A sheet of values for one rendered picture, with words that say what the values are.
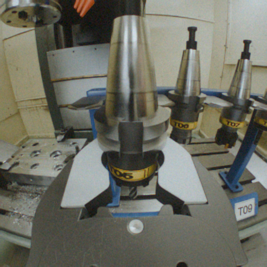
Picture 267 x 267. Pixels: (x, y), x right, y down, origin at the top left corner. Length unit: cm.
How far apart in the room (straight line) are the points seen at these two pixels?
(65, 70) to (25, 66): 76
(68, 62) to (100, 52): 20
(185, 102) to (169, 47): 105
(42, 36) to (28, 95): 75
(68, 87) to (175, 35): 95
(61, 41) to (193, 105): 84
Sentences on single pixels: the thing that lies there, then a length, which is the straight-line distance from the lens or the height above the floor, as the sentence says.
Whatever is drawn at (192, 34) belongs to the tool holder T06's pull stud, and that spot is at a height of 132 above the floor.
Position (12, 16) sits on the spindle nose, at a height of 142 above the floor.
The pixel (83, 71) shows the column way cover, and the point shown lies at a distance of 80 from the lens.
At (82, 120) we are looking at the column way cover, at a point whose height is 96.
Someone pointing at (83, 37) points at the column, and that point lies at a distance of 87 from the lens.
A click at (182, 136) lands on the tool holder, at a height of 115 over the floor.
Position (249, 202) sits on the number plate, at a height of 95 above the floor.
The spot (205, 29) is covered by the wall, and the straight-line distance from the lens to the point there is 139.
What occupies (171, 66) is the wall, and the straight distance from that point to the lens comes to 121.
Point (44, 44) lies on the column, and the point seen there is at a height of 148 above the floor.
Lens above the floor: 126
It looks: 27 degrees down
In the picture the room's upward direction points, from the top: 1 degrees counter-clockwise
